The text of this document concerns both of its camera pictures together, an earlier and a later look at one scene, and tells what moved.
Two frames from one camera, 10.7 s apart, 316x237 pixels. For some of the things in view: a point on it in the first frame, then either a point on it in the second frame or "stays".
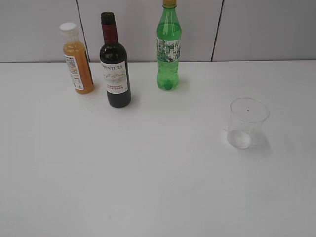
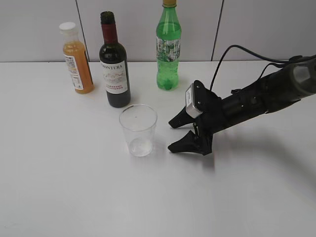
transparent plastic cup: [247, 116] to [138, 122]
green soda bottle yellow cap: [168, 42] stays
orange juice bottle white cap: [76, 54] stays
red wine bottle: [114, 63] stays
